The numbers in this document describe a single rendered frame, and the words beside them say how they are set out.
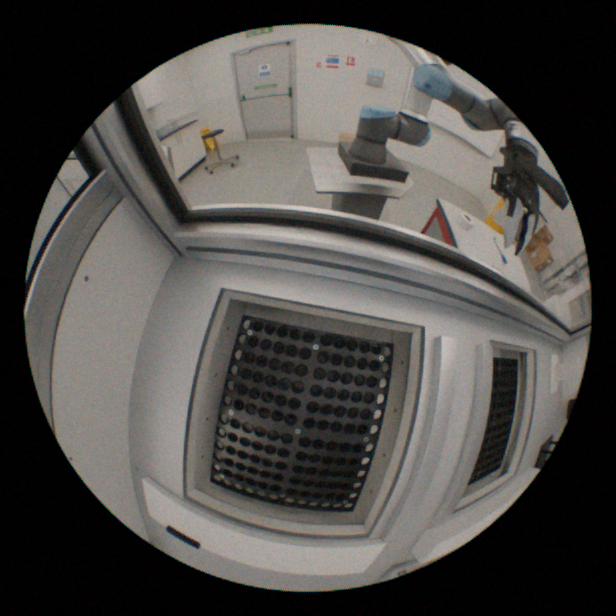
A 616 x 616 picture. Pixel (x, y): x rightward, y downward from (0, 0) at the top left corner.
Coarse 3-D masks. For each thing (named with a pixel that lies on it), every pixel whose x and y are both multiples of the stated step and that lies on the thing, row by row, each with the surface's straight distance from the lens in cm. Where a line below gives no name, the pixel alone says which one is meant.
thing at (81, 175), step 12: (72, 156) 23; (72, 168) 22; (84, 168) 22; (60, 180) 22; (72, 180) 22; (84, 180) 22; (60, 192) 22; (72, 192) 22; (48, 204) 21; (60, 204) 21; (48, 216) 21; (36, 228) 21; (48, 228) 21; (36, 240) 21; (36, 252) 21
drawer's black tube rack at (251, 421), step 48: (240, 336) 21; (240, 384) 21; (288, 384) 23; (336, 384) 19; (240, 432) 22; (288, 432) 20; (336, 432) 20; (240, 480) 25; (288, 480) 23; (336, 480) 23
